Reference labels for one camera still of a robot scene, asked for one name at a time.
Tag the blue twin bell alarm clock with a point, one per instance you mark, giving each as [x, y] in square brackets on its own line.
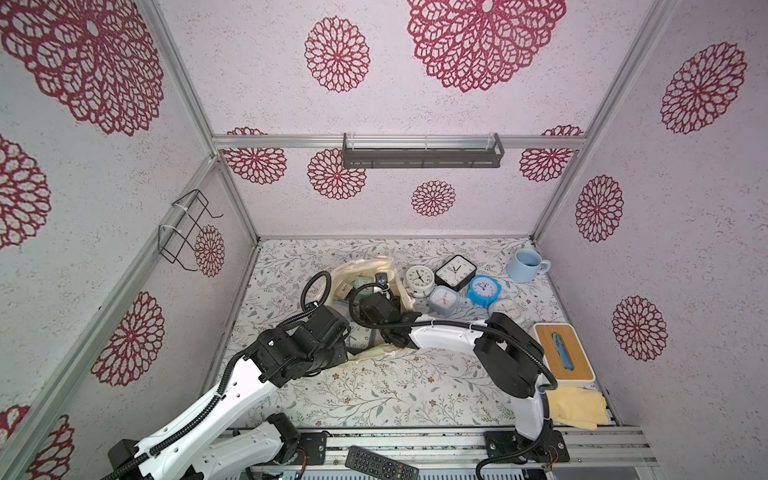
[483, 291]

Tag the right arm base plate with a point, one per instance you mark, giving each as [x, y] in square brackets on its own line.
[548, 448]

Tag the yellow cloth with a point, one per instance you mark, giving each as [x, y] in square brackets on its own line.
[578, 407]

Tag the light blue mug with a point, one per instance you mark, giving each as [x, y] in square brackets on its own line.
[526, 265]

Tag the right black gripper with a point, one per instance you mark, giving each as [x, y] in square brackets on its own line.
[378, 306]

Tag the black wire wall rack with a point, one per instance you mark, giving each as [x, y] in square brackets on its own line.
[173, 239]

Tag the light blue square alarm clock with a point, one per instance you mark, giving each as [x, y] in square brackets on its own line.
[444, 300]

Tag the blue pen on box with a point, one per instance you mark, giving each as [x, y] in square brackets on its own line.
[562, 351]

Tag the black remote control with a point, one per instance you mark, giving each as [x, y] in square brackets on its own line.
[367, 462]

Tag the black square alarm clock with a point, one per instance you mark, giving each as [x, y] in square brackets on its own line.
[456, 273]

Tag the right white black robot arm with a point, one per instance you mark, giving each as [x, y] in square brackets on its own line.
[511, 358]

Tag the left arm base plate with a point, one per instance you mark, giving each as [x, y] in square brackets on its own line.
[307, 448]

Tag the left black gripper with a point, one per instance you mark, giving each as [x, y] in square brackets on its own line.
[341, 356]

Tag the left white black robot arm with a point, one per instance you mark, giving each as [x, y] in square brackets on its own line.
[192, 446]

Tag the beige canvas tote bag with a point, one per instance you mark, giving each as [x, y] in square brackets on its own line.
[355, 274]

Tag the white wooden top box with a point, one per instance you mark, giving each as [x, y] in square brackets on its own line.
[583, 374]

